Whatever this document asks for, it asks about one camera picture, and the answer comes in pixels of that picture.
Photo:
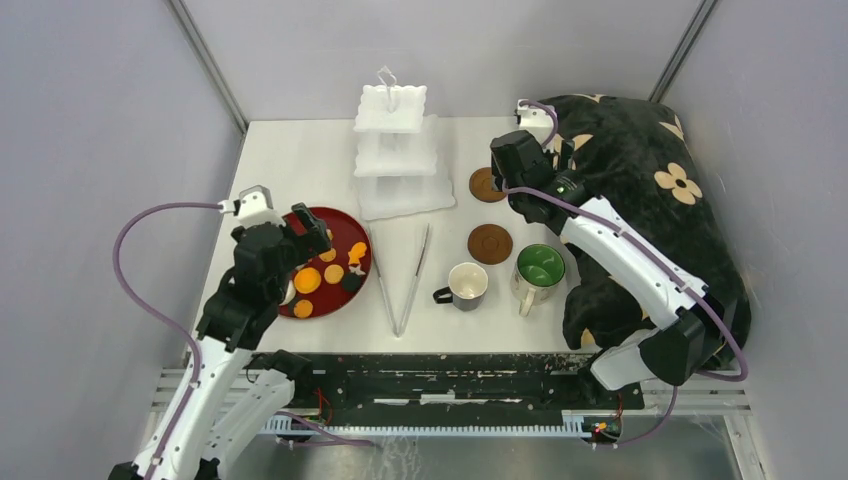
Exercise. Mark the orange fish-shaped pastry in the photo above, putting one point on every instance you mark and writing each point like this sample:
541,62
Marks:
357,253

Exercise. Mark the round beige biscuit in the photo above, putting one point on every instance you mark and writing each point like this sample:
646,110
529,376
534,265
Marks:
334,273

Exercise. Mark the small chip cookie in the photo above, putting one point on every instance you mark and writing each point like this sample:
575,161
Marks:
328,256

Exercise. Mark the large orange egg tart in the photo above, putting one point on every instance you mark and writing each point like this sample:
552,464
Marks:
307,280

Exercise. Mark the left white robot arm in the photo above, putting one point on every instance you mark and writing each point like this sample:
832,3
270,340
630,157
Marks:
233,321

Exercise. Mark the metal serving tongs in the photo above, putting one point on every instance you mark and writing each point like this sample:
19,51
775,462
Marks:
400,247

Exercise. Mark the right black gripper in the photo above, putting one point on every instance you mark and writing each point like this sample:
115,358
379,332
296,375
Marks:
549,156

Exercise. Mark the far brown wooden coaster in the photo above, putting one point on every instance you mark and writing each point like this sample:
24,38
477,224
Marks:
482,187

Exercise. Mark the dark chocolate sandwich cookie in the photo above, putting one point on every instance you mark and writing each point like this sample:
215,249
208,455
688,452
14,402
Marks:
351,282

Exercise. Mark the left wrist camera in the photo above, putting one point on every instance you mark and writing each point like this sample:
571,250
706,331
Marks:
252,207

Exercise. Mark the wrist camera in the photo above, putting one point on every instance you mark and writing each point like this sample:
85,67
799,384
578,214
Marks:
537,118
252,207

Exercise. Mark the white star cookie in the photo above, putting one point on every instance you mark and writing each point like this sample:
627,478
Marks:
357,270

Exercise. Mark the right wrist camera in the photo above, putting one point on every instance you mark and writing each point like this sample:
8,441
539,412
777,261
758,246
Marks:
537,118

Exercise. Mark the dark red round tray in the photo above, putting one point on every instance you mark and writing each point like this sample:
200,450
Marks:
344,231

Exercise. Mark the near brown wooden coaster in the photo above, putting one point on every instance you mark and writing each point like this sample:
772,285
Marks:
490,244

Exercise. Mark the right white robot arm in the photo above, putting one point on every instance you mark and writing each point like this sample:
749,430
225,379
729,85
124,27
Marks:
689,323

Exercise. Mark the black floral pillow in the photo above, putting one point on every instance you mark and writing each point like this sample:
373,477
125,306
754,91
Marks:
633,152

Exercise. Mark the brown wooden coaster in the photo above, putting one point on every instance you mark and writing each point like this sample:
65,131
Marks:
490,244
482,187

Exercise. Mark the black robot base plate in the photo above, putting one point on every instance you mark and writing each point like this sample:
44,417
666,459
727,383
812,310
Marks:
454,390

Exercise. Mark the chocolate chip cookie lower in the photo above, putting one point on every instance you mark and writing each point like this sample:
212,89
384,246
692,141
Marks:
302,309

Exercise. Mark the white three-tier dessert stand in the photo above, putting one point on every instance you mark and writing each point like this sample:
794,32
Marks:
398,167

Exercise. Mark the black white-lined mug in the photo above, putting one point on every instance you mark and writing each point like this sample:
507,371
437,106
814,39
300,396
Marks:
467,285

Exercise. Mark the cream green-lined mug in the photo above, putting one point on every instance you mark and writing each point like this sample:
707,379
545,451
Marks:
537,272

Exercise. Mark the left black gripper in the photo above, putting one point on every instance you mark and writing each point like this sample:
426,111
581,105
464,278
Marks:
316,235

